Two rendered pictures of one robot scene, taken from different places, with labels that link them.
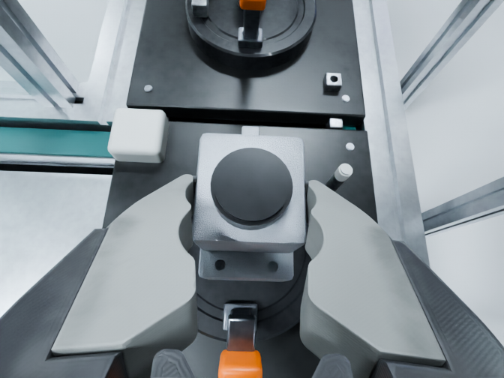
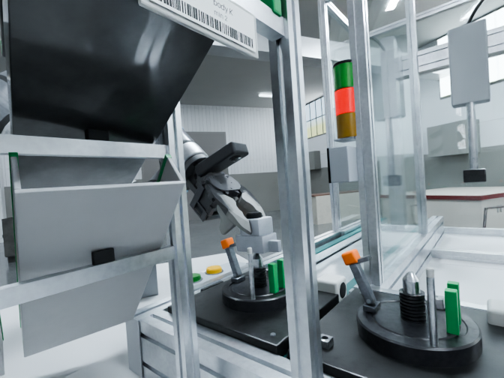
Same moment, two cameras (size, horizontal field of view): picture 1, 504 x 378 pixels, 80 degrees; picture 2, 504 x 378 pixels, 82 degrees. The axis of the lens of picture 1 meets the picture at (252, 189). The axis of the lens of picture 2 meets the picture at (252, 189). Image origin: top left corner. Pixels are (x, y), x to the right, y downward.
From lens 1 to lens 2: 0.56 m
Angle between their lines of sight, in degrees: 103
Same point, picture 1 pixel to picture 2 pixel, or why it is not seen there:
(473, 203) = (190, 339)
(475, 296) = not seen: outside the picture
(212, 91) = (349, 306)
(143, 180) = not seen: hidden behind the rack
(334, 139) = (283, 331)
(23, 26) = (371, 244)
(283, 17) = (391, 325)
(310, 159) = (279, 320)
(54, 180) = not seen: hidden behind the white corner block
